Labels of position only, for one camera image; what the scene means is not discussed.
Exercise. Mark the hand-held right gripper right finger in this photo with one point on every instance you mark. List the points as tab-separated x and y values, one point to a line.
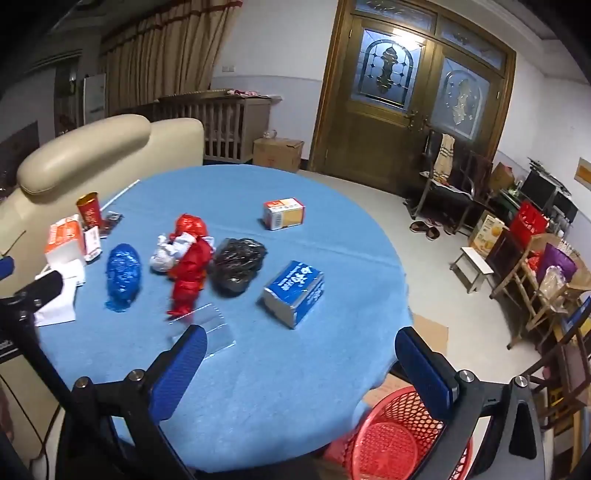
425	369

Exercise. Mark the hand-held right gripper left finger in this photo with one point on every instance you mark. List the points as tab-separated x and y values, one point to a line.
184	364

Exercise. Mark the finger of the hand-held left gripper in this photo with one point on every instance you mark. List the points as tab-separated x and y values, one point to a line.
5	268
46	285

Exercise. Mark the clear plastic package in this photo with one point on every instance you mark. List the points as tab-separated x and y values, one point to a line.
217	327

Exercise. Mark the blue plastic bag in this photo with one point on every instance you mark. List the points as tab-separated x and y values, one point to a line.
122	272

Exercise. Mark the red mesh basket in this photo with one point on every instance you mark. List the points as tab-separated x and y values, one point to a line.
392	443

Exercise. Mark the large red plastic bag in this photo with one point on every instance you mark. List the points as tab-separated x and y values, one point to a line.
189	277

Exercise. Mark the black plastic bag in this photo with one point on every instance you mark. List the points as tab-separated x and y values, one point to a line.
235	263

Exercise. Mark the blue white carton box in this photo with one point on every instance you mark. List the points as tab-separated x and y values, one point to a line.
295	286

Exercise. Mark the small red plastic bag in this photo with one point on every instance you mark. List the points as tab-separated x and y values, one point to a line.
189	226

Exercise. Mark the orange white carton box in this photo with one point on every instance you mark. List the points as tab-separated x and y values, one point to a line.
286	214

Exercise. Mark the white paper tissue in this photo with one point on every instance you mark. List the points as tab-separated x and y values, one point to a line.
60	309

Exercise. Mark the flat cardboard sheet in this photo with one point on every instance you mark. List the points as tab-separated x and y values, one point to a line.
431	334

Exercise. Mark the orange tissue box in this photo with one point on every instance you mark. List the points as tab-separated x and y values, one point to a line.
62	240

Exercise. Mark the small white red box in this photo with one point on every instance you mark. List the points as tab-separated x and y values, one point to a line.
92	244

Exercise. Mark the red paper cup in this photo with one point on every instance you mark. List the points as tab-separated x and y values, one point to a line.
90	212

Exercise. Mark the small black case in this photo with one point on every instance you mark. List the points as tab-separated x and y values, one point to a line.
111	224

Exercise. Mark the blue tablecloth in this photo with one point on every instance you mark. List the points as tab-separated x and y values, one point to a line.
277	383

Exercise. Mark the white plastic bag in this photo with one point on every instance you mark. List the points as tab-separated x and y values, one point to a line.
161	258

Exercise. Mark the small white stool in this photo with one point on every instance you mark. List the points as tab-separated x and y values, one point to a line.
473	263

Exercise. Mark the thin white stick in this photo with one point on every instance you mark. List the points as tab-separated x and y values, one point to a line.
120	193

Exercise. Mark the bamboo armchair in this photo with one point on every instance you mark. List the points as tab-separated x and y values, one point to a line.
531	295

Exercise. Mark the small dark wooden chair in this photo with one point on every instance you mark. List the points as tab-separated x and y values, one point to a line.
505	258

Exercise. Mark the beige leather sofa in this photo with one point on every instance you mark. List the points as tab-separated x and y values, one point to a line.
83	152

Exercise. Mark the tall dark wooden chair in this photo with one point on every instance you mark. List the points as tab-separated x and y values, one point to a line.
572	360

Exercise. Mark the yellow printed carton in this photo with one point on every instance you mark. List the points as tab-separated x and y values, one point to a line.
487	233

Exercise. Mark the clear plastic bag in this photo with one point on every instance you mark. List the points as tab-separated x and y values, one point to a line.
551	281

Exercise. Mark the purple bag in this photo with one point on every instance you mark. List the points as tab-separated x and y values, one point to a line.
556	263

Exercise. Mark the black metal chair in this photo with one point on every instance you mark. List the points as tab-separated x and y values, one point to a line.
443	196

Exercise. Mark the red gift bag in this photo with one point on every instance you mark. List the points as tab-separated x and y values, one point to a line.
528	224

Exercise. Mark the white standing air conditioner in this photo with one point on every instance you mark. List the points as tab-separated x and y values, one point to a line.
94	99

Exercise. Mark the tall brown cardboard box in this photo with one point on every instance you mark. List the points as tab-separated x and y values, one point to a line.
502	177

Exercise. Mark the plaid scarf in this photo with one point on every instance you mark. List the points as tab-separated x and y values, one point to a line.
443	157

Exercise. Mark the black monitor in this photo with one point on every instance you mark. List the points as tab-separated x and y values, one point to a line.
540	189

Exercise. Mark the wooden double door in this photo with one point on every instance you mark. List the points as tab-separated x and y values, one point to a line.
369	138

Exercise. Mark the wooden slatted crib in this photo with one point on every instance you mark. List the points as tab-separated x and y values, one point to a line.
221	124

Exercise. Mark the small clear container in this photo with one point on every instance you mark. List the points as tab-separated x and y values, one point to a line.
270	134

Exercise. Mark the beige striped curtains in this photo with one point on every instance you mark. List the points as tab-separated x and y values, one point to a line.
161	60

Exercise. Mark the pink cloth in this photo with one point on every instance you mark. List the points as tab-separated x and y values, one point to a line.
242	92

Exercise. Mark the yellow wall sign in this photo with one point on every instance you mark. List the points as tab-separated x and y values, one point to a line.
584	170

